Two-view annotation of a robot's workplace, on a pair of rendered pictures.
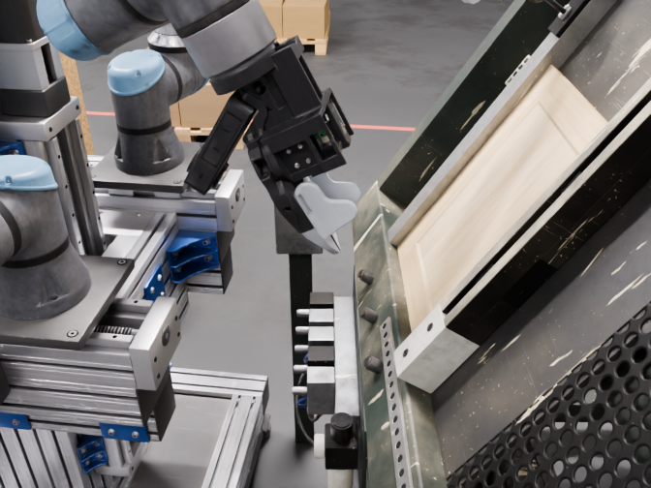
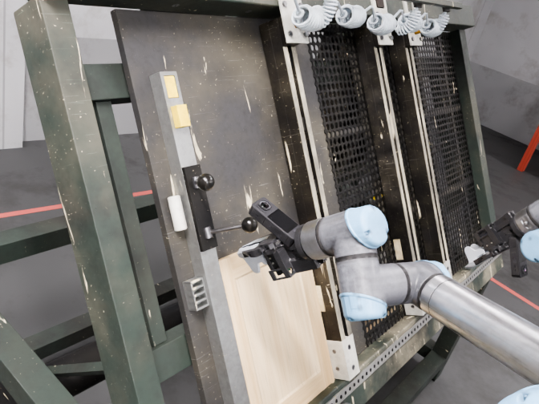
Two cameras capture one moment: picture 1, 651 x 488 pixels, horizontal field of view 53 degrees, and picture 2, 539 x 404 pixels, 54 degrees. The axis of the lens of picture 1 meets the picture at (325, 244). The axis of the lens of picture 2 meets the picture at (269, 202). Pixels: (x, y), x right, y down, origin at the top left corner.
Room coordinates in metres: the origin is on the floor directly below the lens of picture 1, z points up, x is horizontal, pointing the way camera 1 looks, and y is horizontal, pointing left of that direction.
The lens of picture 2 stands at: (2.05, 0.25, 2.03)
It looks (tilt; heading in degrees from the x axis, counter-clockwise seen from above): 27 degrees down; 214
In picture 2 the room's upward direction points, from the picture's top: 15 degrees clockwise
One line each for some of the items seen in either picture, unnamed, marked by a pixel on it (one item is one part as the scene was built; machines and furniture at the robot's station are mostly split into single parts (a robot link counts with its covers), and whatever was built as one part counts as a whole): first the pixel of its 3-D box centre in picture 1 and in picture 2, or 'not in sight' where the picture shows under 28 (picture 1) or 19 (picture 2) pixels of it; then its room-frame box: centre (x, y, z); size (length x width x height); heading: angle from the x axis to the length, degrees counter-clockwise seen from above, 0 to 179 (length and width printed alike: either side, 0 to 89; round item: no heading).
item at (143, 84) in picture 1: (140, 87); not in sight; (1.36, 0.39, 1.20); 0.13 x 0.12 x 0.14; 155
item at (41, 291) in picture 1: (36, 265); not in sight; (0.86, 0.46, 1.09); 0.15 x 0.15 x 0.10
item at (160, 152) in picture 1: (146, 139); not in sight; (1.35, 0.40, 1.09); 0.15 x 0.15 x 0.10
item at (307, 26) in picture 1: (287, 15); not in sight; (6.14, 0.35, 0.20); 1.13 x 0.85 x 0.39; 172
